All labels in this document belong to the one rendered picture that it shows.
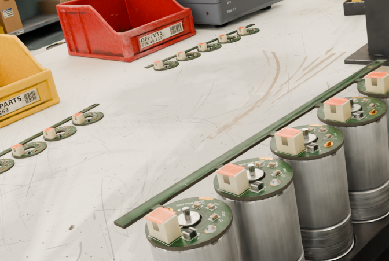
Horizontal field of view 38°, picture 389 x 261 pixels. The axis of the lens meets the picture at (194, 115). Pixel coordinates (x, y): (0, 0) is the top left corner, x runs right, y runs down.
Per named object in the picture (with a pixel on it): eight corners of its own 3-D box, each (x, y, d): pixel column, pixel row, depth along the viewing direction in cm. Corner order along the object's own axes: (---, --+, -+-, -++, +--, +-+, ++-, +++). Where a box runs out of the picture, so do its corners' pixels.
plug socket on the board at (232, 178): (255, 184, 17) (252, 164, 17) (236, 197, 17) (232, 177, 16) (235, 178, 18) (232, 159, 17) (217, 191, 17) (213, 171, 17)
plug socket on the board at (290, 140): (309, 146, 19) (307, 128, 19) (294, 157, 18) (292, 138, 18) (290, 142, 19) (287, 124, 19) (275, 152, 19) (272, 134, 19)
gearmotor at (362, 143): (406, 217, 23) (398, 98, 21) (373, 249, 21) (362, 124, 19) (351, 201, 24) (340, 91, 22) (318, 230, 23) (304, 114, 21)
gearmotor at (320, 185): (369, 254, 21) (357, 128, 19) (331, 291, 19) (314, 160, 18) (314, 234, 23) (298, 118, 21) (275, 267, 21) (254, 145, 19)
